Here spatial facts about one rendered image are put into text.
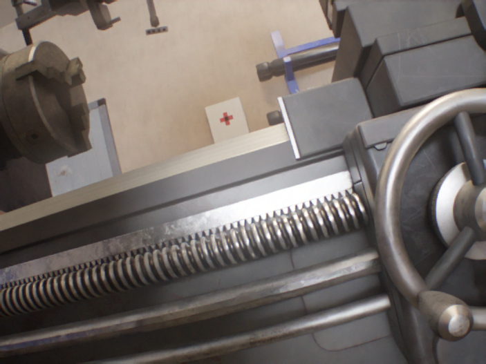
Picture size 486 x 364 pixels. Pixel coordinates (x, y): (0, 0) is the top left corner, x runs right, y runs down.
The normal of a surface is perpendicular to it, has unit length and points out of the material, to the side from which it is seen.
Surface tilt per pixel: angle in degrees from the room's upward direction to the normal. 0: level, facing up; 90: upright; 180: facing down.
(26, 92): 99
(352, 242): 90
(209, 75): 90
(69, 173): 90
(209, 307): 90
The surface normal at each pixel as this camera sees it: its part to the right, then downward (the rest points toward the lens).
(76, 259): -0.11, -0.04
